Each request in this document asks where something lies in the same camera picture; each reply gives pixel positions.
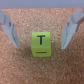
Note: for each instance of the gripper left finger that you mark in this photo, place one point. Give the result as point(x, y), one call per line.
point(11, 30)

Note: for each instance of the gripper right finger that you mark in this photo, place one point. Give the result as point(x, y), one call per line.
point(69, 31)

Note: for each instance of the yellow block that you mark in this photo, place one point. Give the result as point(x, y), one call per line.
point(41, 43)

